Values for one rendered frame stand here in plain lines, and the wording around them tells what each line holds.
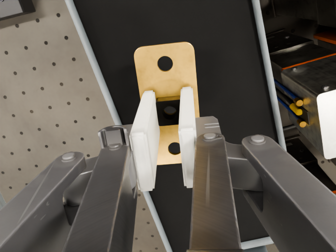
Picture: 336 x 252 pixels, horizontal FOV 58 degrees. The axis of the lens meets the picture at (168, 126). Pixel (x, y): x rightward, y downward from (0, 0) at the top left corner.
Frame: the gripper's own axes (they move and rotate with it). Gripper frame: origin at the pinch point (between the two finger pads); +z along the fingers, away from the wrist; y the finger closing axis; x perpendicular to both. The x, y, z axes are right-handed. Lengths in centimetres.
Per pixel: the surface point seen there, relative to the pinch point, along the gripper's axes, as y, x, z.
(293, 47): 19.8, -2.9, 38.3
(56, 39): -28, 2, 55
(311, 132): 15.2, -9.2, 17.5
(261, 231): 7.5, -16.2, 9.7
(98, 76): -5.9, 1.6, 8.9
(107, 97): -5.5, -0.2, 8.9
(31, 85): -36, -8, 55
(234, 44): 5.3, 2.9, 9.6
